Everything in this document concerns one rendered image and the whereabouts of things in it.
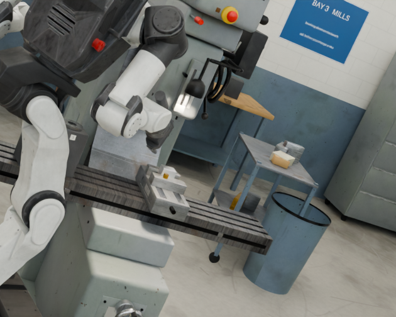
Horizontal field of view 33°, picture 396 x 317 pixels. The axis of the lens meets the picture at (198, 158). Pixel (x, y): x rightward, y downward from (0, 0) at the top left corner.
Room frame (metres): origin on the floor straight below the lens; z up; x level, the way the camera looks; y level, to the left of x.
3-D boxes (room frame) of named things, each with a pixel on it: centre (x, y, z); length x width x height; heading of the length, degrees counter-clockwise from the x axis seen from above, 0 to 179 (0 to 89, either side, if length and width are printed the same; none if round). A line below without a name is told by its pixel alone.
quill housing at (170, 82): (2.66, 0.20, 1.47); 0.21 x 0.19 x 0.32; 113
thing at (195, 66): (2.55, 0.15, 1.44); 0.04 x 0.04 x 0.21; 23
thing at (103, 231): (2.66, 0.19, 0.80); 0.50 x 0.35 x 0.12; 23
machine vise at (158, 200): (2.67, 0.08, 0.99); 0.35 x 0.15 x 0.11; 23
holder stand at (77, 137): (2.47, 0.55, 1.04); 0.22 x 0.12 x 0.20; 122
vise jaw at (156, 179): (2.65, 0.07, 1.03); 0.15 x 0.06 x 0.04; 113
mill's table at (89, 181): (2.67, 0.16, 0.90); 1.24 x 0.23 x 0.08; 113
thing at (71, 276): (2.63, 0.19, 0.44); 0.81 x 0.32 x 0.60; 23
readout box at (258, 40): (3.06, 0.00, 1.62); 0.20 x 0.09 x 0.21; 23
